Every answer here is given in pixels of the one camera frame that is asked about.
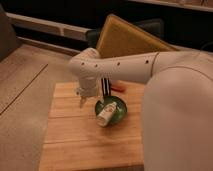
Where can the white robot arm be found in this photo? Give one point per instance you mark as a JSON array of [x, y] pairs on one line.
[[177, 105]]

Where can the black fork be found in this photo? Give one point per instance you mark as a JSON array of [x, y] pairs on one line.
[[106, 90]]

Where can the green bowl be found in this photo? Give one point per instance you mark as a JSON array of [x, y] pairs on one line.
[[121, 109]]

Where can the yellow board panel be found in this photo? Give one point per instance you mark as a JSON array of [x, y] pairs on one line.
[[119, 38]]

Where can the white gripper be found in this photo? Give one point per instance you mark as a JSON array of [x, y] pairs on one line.
[[88, 87]]

